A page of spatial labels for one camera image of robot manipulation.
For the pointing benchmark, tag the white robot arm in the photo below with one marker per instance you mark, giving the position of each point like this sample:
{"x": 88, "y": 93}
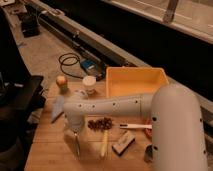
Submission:
{"x": 178, "y": 140}

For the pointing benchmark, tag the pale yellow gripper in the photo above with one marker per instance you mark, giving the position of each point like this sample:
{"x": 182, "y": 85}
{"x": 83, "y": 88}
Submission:
{"x": 70, "y": 136}

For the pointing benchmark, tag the metal cup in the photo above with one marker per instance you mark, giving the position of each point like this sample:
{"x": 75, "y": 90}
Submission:
{"x": 148, "y": 155}

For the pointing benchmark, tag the bunch of dark grapes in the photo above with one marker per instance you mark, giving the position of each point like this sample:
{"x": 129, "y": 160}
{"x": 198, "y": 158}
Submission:
{"x": 100, "y": 124}

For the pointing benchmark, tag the terracotta bowl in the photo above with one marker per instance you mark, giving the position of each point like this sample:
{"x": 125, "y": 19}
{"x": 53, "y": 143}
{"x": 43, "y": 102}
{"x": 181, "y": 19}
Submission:
{"x": 148, "y": 132}

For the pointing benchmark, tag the silver metal fork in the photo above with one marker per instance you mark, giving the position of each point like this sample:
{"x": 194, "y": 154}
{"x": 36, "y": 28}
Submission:
{"x": 77, "y": 143}

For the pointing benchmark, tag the wooden block eraser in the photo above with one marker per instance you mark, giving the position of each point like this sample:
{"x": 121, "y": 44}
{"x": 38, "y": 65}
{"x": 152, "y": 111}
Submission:
{"x": 120, "y": 146}

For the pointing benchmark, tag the blue black device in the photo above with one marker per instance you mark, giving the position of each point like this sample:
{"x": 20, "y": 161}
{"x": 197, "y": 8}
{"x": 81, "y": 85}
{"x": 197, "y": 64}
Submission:
{"x": 92, "y": 69}

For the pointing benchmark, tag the white dish brush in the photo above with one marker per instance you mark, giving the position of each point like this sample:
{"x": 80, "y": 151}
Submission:
{"x": 135, "y": 126}

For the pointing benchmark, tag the yellow plastic bin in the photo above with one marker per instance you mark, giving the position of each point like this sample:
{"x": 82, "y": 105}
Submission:
{"x": 121, "y": 81}

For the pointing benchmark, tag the black chair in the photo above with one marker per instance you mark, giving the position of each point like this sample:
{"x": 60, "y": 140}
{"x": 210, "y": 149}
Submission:
{"x": 19, "y": 97}

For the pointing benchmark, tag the black box on floor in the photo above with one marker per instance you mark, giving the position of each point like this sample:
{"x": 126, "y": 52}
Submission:
{"x": 29, "y": 26}

